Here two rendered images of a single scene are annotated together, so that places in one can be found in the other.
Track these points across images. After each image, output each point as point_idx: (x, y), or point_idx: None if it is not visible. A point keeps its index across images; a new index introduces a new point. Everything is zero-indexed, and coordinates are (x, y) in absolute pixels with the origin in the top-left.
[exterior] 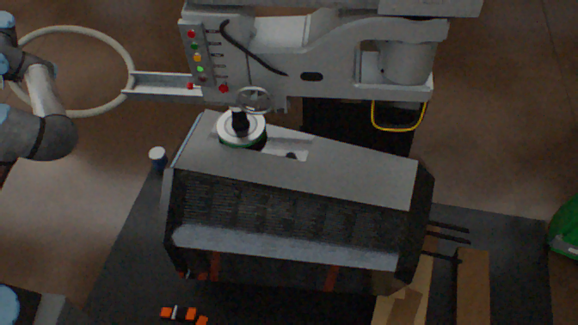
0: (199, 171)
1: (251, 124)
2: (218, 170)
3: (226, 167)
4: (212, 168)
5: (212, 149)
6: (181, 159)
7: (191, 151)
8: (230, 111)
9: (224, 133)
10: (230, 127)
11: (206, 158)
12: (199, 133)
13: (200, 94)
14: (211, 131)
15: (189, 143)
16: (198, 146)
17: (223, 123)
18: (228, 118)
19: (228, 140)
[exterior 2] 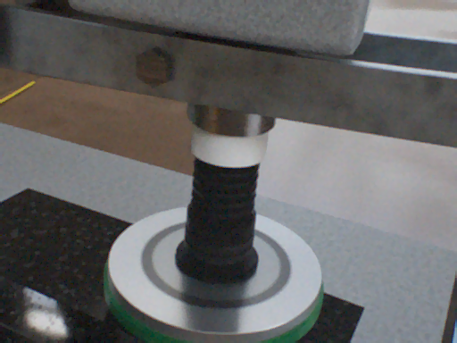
0: (366, 226)
1: (170, 251)
2: (303, 216)
3: (278, 219)
4: (325, 224)
5: (331, 271)
6: (441, 266)
7: (414, 281)
8: (261, 322)
9: (285, 243)
10: (263, 257)
11: (348, 251)
12: (405, 340)
13: (396, 37)
14: (351, 338)
15: (435, 312)
16: (392, 292)
17: (294, 279)
18: (270, 293)
19: (271, 221)
